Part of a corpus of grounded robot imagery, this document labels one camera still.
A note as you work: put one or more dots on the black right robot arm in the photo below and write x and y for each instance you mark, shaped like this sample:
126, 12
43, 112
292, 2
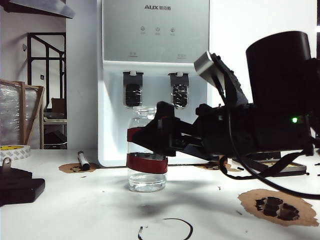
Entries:
280, 87

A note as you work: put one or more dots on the small black standoff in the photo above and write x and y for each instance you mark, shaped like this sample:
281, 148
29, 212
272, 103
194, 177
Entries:
240, 169

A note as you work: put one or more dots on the white double-sided tape roll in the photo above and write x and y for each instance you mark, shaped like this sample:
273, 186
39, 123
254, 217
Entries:
15, 153

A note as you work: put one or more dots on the black metal shelf frame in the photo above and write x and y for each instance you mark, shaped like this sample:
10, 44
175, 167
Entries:
47, 65

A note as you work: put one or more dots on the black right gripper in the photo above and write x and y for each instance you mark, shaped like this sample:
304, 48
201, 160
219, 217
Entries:
225, 132

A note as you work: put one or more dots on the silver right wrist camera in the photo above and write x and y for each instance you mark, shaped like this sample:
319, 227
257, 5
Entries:
210, 67

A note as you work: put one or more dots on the grey dispenser push lever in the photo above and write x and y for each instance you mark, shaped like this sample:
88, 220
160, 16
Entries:
132, 82
178, 81

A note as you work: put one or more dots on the black soldering iron stand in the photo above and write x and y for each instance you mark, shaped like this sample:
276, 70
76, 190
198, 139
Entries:
297, 170

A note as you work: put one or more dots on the brown cardboard box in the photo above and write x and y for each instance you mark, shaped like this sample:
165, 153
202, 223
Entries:
58, 105

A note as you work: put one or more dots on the black flat box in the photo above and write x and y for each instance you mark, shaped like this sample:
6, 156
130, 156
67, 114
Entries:
20, 191

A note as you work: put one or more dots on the glass bottle with red bands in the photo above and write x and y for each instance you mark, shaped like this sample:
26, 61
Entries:
147, 165

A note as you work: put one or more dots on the small black wall plate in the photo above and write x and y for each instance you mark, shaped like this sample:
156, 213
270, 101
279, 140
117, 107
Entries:
42, 77

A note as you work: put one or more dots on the white AUX water dispenser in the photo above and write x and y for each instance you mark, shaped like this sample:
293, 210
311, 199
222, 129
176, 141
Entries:
155, 45

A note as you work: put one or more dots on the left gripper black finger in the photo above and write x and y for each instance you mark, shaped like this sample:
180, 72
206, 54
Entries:
40, 6

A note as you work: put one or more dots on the grey round wall knob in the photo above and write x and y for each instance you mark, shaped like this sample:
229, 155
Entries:
24, 47

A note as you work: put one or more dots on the black marker pen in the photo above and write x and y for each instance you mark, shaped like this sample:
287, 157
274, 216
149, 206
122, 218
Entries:
83, 161

